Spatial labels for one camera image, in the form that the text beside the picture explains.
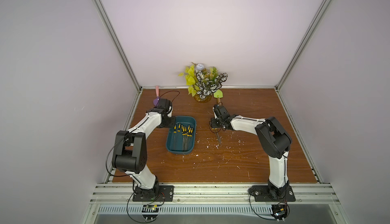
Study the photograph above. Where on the teal plastic storage box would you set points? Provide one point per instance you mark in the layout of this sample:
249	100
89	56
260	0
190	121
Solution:
184	121

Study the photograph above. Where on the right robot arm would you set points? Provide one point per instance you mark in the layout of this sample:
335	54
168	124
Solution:
274	140

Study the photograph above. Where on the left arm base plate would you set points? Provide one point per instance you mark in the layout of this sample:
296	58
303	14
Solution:
161	193

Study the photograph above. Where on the left controller board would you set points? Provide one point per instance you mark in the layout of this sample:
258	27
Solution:
150	212

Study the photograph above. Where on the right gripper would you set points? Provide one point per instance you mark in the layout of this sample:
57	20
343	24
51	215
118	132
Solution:
215	123

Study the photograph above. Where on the green trowel wooden handle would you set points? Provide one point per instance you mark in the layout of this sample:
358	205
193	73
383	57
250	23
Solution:
218	95

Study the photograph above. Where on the right controller board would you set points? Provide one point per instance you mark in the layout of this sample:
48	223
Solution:
280	211

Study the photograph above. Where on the controller board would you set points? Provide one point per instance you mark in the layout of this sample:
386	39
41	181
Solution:
280	211
150	212

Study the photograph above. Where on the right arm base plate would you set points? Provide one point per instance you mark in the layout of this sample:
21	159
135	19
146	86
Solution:
264	193

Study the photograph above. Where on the potted artificial plant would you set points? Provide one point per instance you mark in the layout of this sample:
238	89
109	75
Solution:
203	81

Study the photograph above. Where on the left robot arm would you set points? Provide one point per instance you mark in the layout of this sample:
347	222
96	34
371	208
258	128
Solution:
130	148

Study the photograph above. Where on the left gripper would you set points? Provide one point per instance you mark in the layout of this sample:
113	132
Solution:
172	122

